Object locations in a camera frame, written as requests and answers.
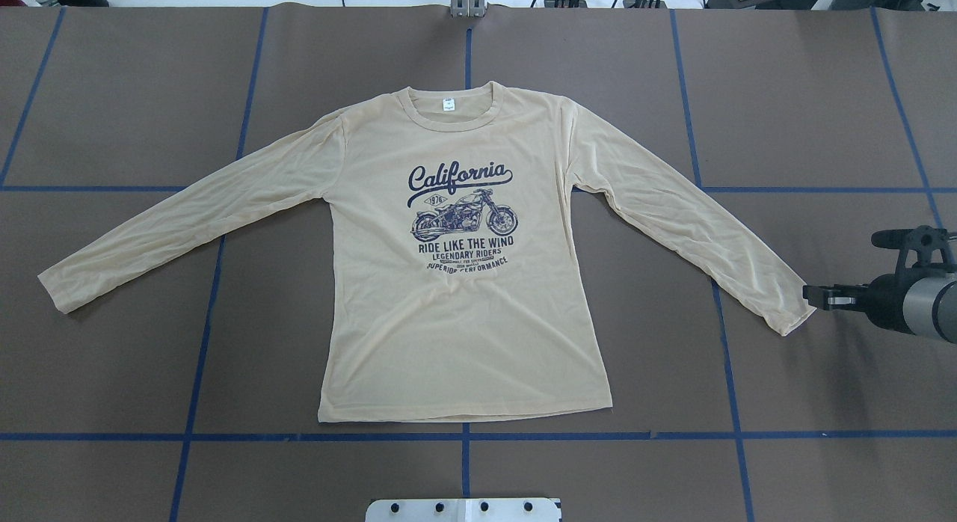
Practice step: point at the aluminium frame post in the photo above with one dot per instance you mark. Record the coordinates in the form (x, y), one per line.
(467, 8)

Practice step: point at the beige long-sleeve printed shirt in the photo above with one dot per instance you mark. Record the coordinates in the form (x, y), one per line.
(458, 295)

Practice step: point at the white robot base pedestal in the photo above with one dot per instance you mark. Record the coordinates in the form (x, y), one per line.
(466, 509)

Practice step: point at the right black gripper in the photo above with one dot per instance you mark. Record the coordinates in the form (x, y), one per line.
(885, 300)

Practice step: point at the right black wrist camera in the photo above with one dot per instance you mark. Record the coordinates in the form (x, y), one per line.
(923, 252)

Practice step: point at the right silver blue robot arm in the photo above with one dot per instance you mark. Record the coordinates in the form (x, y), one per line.
(914, 303)

